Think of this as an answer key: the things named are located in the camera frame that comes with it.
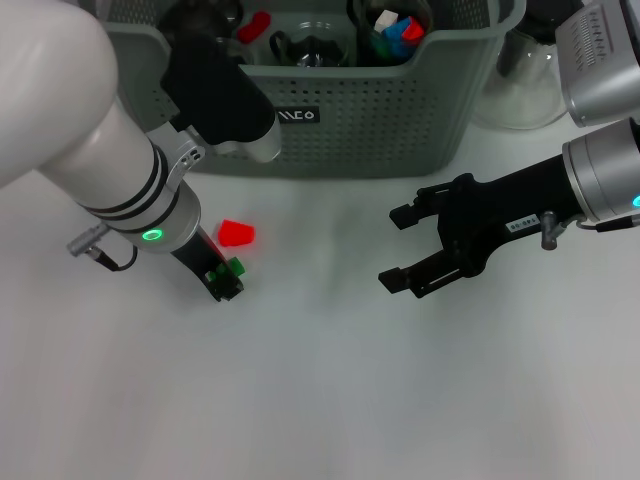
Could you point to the orange wedge toy block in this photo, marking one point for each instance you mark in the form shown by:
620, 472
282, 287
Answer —
236, 232

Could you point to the white toy brick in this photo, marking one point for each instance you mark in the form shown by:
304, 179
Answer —
385, 20

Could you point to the black round teapot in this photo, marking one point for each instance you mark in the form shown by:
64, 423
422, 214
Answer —
190, 17

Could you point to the grey perforated storage bin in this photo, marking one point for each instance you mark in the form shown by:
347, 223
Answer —
375, 125

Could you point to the green studded toy brick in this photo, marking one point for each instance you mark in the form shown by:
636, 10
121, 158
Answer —
382, 49

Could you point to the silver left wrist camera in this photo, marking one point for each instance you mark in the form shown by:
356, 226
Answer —
220, 110

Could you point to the dark red curved brick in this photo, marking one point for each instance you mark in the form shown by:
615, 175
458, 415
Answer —
252, 27

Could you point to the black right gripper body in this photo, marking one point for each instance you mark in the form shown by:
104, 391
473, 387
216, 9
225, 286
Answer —
505, 215

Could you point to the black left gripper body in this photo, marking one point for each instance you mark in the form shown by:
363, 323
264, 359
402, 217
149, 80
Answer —
197, 255

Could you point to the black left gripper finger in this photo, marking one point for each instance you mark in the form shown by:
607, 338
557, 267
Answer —
235, 282
217, 290

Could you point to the small orange cube brick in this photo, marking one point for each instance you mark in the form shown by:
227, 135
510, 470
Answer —
414, 32

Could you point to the green sloped toy brick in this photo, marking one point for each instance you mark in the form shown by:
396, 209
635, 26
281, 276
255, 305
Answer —
237, 266

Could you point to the blue square toy plate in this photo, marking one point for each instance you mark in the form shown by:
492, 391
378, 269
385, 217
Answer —
395, 36

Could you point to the glass carafe with black lid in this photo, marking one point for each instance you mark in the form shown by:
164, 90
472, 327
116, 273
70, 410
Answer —
520, 90

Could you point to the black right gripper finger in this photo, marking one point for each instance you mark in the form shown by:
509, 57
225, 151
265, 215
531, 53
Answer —
420, 207
425, 277

